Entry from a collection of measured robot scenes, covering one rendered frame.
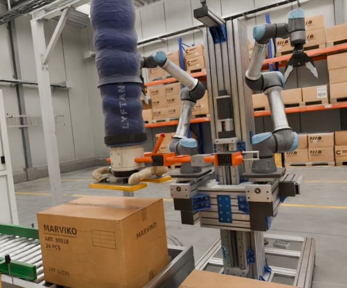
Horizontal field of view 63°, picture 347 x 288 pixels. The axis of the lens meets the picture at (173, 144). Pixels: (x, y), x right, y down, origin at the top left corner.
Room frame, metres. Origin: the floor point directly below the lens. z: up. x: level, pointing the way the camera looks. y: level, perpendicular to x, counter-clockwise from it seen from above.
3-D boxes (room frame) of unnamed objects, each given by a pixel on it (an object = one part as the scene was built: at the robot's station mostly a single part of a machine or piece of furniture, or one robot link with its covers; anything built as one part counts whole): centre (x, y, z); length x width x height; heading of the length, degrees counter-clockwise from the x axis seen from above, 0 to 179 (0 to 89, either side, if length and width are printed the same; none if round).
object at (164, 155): (1.38, 0.06, 1.21); 0.10 x 0.08 x 0.06; 142
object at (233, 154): (1.15, -0.22, 1.21); 0.08 x 0.07 x 0.05; 52
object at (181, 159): (1.50, 0.02, 1.21); 0.93 x 0.30 x 0.04; 52
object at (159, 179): (1.60, 0.19, 1.10); 0.34 x 0.10 x 0.05; 52
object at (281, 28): (1.56, -0.65, 1.82); 0.11 x 0.11 x 0.08; 1
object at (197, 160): (1.24, -0.11, 1.20); 0.07 x 0.07 x 0.04; 52
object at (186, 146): (1.98, -0.10, 1.20); 0.13 x 0.12 x 0.14; 31
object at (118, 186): (1.46, 0.31, 1.10); 0.34 x 0.10 x 0.05; 52
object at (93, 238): (1.63, 0.45, 0.75); 0.60 x 0.40 x 0.40; 62
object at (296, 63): (1.46, -0.67, 1.66); 0.09 x 0.08 x 0.12; 151
